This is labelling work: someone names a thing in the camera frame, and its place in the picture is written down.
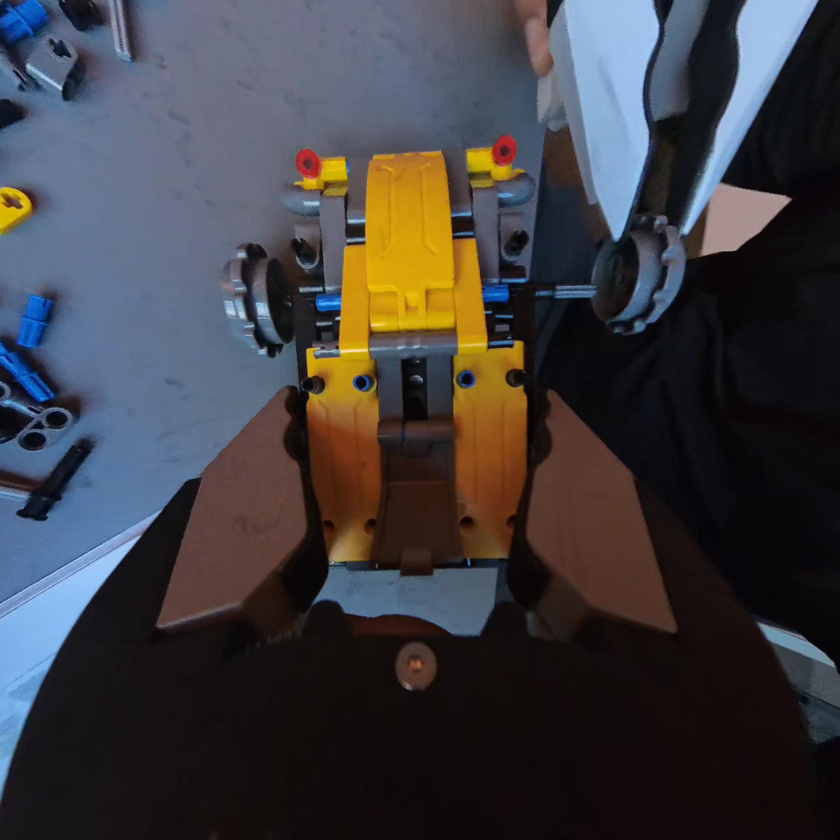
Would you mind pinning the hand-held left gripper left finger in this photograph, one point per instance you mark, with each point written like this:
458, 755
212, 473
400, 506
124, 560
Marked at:
243, 518

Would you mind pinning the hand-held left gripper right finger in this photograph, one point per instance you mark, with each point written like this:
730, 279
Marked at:
584, 525

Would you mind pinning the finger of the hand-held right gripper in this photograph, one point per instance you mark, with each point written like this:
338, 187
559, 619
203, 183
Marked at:
604, 98
761, 79

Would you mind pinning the grey toy wheel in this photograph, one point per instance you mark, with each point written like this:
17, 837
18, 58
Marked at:
640, 272

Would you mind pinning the yellow toy brick car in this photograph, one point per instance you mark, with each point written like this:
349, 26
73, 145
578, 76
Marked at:
407, 262

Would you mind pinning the person's right hand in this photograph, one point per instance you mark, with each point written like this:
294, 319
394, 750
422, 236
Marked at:
535, 33

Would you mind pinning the white instruction booklet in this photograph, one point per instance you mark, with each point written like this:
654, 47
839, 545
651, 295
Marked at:
39, 636

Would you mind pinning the pile of dark brick pieces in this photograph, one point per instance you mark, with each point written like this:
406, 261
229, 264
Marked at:
36, 318

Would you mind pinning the small yellow connector piece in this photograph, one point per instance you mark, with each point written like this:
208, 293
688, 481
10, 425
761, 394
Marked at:
13, 207

